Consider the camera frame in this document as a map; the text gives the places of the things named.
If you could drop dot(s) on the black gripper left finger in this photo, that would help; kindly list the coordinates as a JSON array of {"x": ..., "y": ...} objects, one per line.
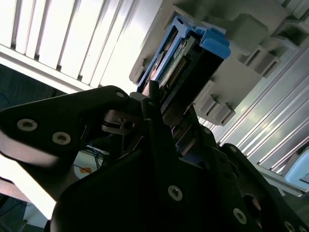
[{"x": 48, "y": 116}]

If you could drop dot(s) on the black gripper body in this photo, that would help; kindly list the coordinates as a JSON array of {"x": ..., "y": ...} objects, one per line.
[{"x": 135, "y": 205}]

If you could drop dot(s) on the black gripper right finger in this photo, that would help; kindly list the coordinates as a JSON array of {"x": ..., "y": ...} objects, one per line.
[{"x": 241, "y": 169}]

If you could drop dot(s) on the hard disk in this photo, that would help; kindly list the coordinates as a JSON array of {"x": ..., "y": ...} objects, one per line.
[{"x": 205, "y": 67}]

